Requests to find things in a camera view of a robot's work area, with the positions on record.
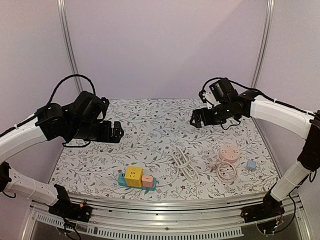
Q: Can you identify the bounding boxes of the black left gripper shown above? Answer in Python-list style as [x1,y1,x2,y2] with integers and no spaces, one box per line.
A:
[68,120,124,143]

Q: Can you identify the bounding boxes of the teal power strip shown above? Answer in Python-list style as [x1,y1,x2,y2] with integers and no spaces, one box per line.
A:
[117,173,157,192]

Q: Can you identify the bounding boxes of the yellow cube socket adapter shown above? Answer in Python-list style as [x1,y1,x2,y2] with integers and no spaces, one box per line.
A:
[124,166,144,188]

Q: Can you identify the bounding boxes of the round pink socket hub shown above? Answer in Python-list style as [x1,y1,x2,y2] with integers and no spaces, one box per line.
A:
[218,143,240,164]

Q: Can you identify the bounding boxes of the pink cube charger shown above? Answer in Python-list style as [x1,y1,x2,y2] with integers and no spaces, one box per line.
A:
[141,175,154,188]

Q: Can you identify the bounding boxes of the light blue cube charger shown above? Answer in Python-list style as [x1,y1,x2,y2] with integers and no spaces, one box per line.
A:
[245,160,257,171]

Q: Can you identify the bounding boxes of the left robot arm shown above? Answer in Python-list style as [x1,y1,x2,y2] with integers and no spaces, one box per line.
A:
[0,89,124,217]

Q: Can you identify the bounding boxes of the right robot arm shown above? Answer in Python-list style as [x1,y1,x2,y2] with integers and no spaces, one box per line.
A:
[190,77,320,218]

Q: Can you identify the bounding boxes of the floral patterned table mat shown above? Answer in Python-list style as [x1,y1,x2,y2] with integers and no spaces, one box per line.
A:
[50,99,279,202]

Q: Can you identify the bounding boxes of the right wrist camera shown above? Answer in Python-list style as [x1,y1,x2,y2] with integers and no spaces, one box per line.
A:
[198,89,217,110]

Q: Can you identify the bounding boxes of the white power strip cable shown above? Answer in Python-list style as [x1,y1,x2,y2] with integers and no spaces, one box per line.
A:
[156,146,201,187]

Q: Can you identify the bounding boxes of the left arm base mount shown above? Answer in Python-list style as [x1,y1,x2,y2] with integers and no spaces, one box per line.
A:
[48,199,93,223]

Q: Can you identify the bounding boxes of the aluminium front rail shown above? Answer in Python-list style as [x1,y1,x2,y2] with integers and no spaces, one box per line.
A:
[19,192,313,240]

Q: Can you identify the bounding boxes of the right aluminium frame post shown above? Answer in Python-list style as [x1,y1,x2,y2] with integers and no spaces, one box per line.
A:
[251,0,275,88]

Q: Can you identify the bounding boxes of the aluminium frame post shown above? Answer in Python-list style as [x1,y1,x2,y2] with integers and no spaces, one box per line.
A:
[251,0,275,88]
[56,0,85,93]

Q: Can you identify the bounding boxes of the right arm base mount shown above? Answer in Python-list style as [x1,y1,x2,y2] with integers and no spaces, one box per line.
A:
[240,203,285,223]

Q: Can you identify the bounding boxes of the left aluminium frame post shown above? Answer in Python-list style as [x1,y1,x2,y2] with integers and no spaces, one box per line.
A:
[56,0,85,93]

